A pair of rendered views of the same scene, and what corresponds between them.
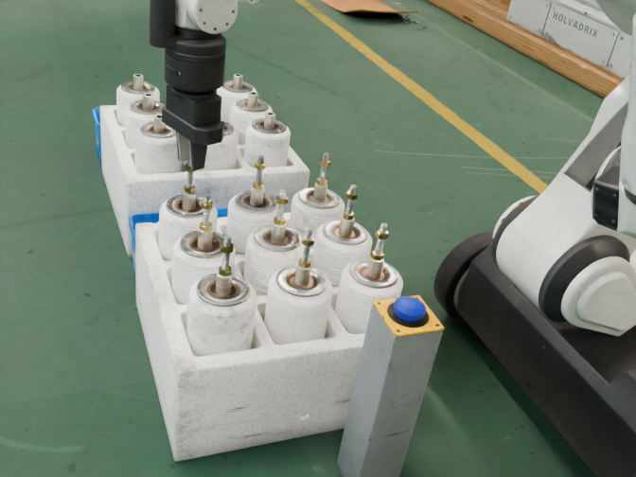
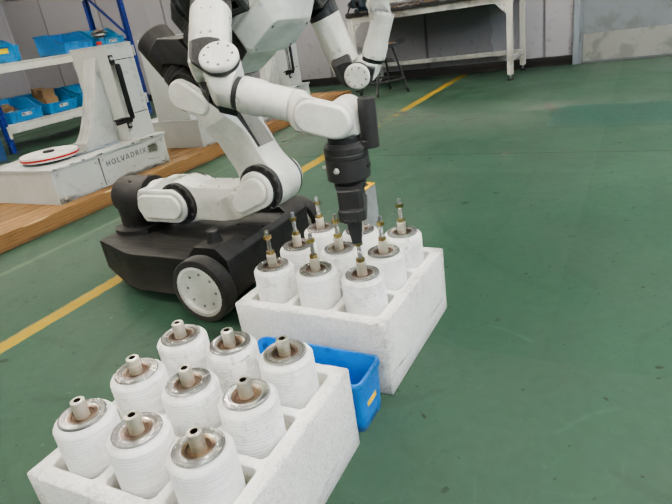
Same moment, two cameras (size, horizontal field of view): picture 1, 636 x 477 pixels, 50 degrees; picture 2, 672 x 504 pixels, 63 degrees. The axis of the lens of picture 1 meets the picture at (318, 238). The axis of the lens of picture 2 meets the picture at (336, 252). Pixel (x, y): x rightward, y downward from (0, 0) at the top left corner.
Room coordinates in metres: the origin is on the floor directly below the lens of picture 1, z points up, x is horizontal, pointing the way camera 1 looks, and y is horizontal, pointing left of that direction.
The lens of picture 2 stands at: (1.62, 1.10, 0.77)
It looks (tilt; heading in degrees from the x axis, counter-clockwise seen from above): 23 degrees down; 237
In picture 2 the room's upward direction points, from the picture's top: 9 degrees counter-clockwise
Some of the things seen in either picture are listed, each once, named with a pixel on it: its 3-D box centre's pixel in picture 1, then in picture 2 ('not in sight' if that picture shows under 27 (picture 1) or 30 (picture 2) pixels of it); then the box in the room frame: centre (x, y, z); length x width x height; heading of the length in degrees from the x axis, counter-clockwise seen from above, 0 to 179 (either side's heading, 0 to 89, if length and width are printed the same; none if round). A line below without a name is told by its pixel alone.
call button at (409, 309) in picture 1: (409, 310); not in sight; (0.70, -0.13, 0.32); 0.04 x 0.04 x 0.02
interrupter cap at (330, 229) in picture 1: (344, 232); (297, 245); (0.98, -0.04, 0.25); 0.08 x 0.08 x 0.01
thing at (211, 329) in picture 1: (219, 339); (405, 264); (0.77, 0.12, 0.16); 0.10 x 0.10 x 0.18
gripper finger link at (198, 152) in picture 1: (200, 152); not in sight; (0.97, 0.20, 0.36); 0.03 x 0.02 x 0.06; 138
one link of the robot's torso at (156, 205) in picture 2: not in sight; (179, 197); (1.03, -0.70, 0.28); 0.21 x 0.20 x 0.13; 116
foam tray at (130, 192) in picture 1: (198, 171); (210, 456); (1.42, 0.30, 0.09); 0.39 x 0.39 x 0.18; 27
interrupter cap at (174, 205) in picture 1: (188, 206); (362, 273); (0.98, 0.22, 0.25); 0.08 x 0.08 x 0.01
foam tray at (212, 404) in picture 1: (267, 317); (348, 305); (0.93, 0.06, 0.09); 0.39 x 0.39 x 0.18; 26
